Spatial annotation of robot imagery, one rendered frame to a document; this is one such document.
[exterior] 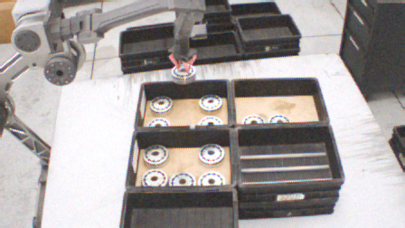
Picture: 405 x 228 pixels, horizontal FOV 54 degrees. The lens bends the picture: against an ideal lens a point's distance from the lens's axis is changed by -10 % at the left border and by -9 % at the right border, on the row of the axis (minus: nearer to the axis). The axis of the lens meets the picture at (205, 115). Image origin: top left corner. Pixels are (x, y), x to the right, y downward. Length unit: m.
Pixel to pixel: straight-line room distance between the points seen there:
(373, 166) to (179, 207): 0.89
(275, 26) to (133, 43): 1.01
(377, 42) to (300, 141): 1.37
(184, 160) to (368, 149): 0.85
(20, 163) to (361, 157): 2.26
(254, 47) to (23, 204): 1.84
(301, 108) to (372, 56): 1.19
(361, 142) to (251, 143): 0.56
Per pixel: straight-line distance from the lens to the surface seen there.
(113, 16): 1.34
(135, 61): 2.81
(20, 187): 3.01
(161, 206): 1.61
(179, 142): 1.77
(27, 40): 1.46
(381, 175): 1.96
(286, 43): 2.90
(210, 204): 1.58
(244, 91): 1.98
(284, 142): 1.80
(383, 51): 3.07
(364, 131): 2.12
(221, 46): 3.12
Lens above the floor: 2.15
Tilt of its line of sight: 44 degrees down
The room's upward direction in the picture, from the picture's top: 3 degrees counter-clockwise
